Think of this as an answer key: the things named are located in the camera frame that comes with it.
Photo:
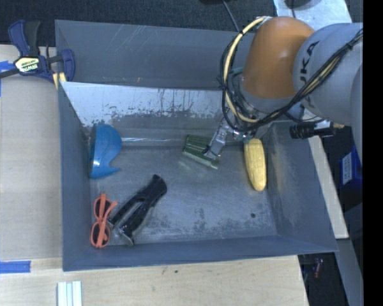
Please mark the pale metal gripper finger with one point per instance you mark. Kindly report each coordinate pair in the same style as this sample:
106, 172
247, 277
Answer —
212, 146
221, 148

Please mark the green ribbed flat block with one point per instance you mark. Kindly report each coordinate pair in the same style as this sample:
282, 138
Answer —
196, 148

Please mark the yellow corn cob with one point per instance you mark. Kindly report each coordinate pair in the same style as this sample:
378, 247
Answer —
256, 164

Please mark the grey metal bin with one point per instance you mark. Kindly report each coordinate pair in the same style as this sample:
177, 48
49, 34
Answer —
191, 199

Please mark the black folding tool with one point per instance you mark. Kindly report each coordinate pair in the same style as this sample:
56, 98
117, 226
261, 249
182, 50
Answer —
140, 202

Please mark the blue plastic scoop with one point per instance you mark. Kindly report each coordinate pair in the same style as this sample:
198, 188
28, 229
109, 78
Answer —
103, 148

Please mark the orange sunglasses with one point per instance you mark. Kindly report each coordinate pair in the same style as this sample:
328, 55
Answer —
99, 225

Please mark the black cylinder on white bracket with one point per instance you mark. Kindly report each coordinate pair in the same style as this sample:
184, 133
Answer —
303, 130

